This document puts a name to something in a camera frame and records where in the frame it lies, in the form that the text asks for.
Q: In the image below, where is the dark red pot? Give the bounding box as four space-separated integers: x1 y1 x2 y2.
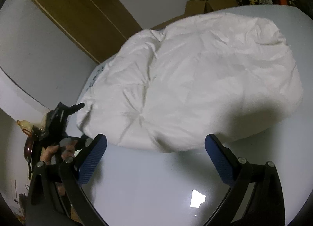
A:
23 133 43 163

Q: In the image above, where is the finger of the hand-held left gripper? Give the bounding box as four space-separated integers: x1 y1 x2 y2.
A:
68 103 85 114

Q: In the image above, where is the cardboard box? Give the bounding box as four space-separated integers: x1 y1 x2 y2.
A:
207 0 239 12
184 0 209 16

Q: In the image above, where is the wooden wardrobe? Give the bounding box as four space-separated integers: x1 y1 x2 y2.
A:
31 0 143 65

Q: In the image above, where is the person's left hand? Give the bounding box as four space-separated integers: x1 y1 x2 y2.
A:
39 140 79 166

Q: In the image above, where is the white zip jacket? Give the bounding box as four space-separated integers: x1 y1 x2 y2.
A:
76 12 304 154

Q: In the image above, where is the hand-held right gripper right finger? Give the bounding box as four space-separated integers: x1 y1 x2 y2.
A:
205 134 286 226

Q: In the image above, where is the cooking oil bottle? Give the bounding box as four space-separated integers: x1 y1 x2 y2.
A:
17 119 35 135

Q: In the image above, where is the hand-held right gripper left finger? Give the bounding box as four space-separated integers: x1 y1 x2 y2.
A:
26 133 108 226

